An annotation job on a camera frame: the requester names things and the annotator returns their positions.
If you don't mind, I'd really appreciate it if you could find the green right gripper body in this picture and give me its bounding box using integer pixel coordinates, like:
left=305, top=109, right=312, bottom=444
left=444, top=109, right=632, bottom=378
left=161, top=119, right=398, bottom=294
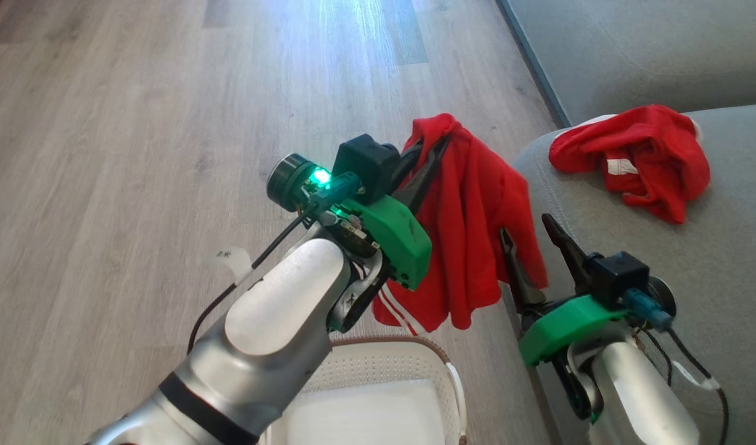
left=517, top=276, right=676, bottom=421

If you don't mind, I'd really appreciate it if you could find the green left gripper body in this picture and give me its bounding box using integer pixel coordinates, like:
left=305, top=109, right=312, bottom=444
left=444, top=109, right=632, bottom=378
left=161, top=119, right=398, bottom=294
left=266, top=153, right=433, bottom=291

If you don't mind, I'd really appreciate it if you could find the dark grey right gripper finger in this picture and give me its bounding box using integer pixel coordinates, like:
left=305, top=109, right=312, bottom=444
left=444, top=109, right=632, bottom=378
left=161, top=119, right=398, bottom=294
left=500, top=227, right=547, bottom=313
left=542, top=213, right=595, bottom=292

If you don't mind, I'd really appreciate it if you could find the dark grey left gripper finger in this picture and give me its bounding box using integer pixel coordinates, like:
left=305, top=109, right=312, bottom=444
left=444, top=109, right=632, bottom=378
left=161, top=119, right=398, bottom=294
left=397, top=139, right=425, bottom=181
left=407, top=135, right=452, bottom=214

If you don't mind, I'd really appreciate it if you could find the red garment with white stripes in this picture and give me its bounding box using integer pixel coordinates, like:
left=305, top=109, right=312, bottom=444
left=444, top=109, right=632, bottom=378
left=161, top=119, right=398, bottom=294
left=372, top=113, right=549, bottom=336

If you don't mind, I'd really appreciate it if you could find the red garment with white patch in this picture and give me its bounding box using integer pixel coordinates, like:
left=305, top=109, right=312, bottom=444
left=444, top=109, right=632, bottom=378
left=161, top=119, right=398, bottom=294
left=549, top=104, right=711, bottom=224

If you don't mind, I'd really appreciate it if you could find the grey and yellow sofa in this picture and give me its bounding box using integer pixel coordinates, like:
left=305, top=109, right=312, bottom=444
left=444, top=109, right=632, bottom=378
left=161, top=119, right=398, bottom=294
left=498, top=0, right=756, bottom=445

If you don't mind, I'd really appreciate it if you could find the white laundry basket brown rim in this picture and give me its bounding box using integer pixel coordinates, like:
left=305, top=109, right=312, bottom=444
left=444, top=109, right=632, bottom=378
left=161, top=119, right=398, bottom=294
left=260, top=336, right=469, bottom=445

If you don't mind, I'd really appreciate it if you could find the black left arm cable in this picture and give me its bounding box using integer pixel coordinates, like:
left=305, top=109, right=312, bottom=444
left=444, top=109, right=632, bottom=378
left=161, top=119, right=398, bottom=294
left=187, top=173, right=361, bottom=354

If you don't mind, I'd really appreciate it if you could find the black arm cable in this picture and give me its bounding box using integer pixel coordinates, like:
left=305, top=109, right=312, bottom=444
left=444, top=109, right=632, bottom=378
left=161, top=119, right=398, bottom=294
left=625, top=289, right=731, bottom=445
left=187, top=173, right=361, bottom=354

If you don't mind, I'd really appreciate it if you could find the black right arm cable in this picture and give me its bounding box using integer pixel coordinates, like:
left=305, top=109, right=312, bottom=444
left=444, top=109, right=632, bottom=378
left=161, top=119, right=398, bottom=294
left=625, top=289, right=731, bottom=445

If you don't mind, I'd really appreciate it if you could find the white cable tag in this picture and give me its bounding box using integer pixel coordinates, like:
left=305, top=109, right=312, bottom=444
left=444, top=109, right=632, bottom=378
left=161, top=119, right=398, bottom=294
left=671, top=360, right=721, bottom=391
left=212, top=247, right=253, bottom=286

